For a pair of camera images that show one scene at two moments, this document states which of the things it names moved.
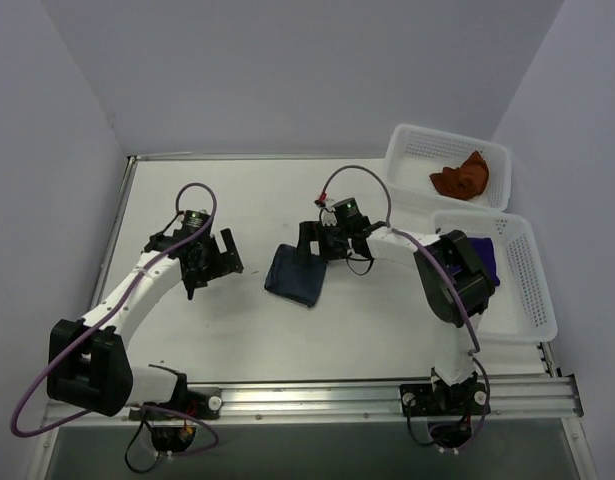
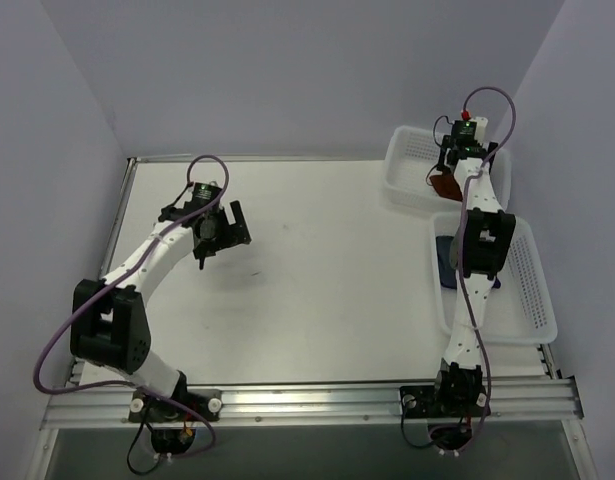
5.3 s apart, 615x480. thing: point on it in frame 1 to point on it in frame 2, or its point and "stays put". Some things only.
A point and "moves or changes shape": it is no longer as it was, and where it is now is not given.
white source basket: (414, 153) stays put
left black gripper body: (226, 258) to (232, 230)
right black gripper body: (307, 240) to (447, 158)
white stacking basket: (520, 308) stays put
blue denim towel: (295, 274) moves or changes shape
